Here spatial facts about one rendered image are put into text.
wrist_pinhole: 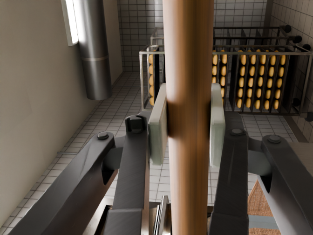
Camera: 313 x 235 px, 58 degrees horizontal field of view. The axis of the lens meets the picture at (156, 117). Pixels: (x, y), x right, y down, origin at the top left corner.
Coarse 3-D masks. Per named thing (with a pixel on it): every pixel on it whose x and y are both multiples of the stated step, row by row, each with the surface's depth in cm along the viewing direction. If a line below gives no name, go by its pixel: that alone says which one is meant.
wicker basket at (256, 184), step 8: (256, 184) 197; (256, 192) 201; (248, 200) 204; (256, 200) 203; (248, 208) 207; (256, 208) 206; (264, 208) 205; (272, 216) 200; (256, 232) 192; (264, 232) 190; (272, 232) 188
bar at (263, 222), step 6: (252, 216) 133; (258, 216) 133; (264, 216) 133; (270, 216) 133; (252, 222) 131; (258, 222) 131; (264, 222) 130; (270, 222) 130; (270, 228) 131; (276, 228) 131
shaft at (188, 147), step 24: (168, 0) 16; (192, 0) 15; (168, 24) 16; (192, 24) 16; (168, 48) 17; (192, 48) 16; (168, 72) 18; (192, 72) 17; (168, 96) 19; (192, 96) 18; (168, 120) 20; (192, 120) 18; (192, 144) 19; (192, 168) 20; (192, 192) 21; (192, 216) 22
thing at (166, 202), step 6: (168, 198) 214; (168, 204) 211; (162, 210) 200; (168, 210) 208; (162, 216) 194; (168, 216) 206; (162, 222) 189; (168, 222) 203; (162, 228) 185; (168, 228) 201; (162, 234) 181; (168, 234) 198
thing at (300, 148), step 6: (294, 144) 199; (300, 144) 198; (306, 144) 198; (312, 144) 198; (294, 150) 192; (300, 150) 192; (306, 150) 192; (312, 150) 191; (300, 156) 185; (306, 156) 185; (312, 156) 185; (306, 162) 179; (312, 162) 179; (312, 168) 174; (312, 174) 168
